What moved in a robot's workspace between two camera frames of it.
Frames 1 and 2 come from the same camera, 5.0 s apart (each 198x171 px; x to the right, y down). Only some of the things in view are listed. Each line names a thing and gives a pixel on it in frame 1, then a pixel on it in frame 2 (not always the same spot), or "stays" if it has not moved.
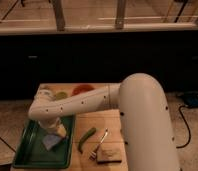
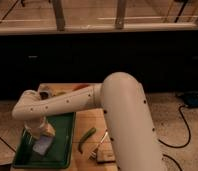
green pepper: (89, 133) stays
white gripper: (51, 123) -> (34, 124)
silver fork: (93, 154) stays
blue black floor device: (194, 100) stays
